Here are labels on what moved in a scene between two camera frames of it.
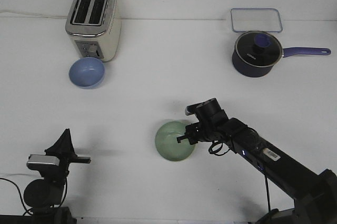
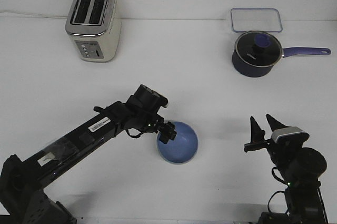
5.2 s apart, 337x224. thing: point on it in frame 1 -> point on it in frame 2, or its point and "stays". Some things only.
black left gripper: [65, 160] -> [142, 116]
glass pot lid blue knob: [258, 48] stays
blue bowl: [87, 72] -> [182, 148]
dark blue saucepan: [250, 60] stays
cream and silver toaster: [93, 22] stays
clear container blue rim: [250, 19] stays
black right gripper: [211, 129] -> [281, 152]
